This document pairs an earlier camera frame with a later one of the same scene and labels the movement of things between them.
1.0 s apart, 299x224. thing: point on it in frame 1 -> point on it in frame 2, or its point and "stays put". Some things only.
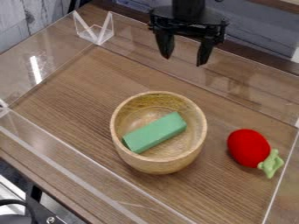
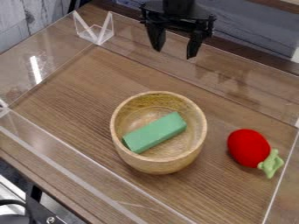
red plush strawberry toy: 250,150 stays put
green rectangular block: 155,133 stays put
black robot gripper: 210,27 -> 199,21
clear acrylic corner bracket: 95,33 stays put
